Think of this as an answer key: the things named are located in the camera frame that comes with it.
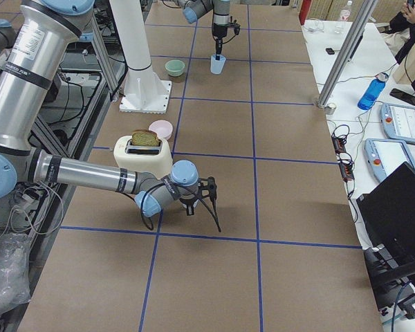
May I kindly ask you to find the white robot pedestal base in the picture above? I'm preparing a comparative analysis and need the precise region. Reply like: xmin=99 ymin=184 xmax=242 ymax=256
xmin=109 ymin=0 xmax=172 ymax=113

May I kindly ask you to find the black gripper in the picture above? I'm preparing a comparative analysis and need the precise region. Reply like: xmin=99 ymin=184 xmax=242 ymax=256
xmin=179 ymin=176 xmax=217 ymax=216
xmin=212 ymin=21 xmax=240 ymax=57

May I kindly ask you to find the teach pendant near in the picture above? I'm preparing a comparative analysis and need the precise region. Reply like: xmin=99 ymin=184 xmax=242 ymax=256
xmin=364 ymin=138 xmax=415 ymax=183

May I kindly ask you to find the small metal tape roll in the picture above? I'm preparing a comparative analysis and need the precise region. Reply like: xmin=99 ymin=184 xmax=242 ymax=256
xmin=324 ymin=102 xmax=337 ymax=115

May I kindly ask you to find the toast bread slice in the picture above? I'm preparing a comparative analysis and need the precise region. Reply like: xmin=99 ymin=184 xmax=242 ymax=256
xmin=131 ymin=129 xmax=160 ymax=147

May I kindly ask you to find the pink bowl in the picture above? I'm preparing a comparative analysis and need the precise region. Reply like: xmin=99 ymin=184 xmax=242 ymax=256
xmin=149 ymin=120 xmax=174 ymax=140

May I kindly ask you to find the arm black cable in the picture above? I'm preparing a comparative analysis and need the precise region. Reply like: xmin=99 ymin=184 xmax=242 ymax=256
xmin=140 ymin=178 xmax=223 ymax=233

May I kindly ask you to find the seated person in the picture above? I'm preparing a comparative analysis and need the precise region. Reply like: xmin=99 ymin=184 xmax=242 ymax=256
xmin=387 ymin=2 xmax=415 ymax=63

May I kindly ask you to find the green bowl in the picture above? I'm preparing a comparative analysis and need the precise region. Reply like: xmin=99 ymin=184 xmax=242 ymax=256
xmin=165 ymin=59 xmax=185 ymax=77

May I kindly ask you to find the black smartphone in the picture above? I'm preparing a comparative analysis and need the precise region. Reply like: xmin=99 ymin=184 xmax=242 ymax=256
xmin=389 ymin=88 xmax=415 ymax=106

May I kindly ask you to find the cream white toaster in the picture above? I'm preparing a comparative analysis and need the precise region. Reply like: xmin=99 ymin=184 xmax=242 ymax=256
xmin=113 ymin=136 xmax=173 ymax=178

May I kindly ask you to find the black laptop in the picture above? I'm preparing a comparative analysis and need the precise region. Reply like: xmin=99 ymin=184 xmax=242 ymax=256
xmin=356 ymin=163 xmax=415 ymax=263

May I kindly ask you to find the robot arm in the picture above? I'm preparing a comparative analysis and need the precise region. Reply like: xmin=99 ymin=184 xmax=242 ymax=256
xmin=0 ymin=1 xmax=217 ymax=217
xmin=174 ymin=0 xmax=241 ymax=60

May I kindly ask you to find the blue water bottle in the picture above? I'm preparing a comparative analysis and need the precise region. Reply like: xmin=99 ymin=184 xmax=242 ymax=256
xmin=357 ymin=72 xmax=389 ymax=111

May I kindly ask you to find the aluminium frame post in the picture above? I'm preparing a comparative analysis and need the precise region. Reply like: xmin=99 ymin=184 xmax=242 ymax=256
xmin=315 ymin=0 xmax=378 ymax=109

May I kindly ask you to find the teach pendant far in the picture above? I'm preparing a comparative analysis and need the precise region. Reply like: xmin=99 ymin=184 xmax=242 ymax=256
xmin=380 ymin=103 xmax=415 ymax=145

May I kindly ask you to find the light blue cup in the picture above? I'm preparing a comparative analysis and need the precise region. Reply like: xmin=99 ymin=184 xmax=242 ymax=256
xmin=210 ymin=54 xmax=226 ymax=75

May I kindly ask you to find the teach pendant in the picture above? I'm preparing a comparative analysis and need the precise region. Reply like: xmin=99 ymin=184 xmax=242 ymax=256
xmin=380 ymin=103 xmax=415 ymax=145
xmin=364 ymin=138 xmax=415 ymax=183

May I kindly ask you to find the clear plastic bag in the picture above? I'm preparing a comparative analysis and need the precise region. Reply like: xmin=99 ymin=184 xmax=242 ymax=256
xmin=0 ymin=233 xmax=31 ymax=314

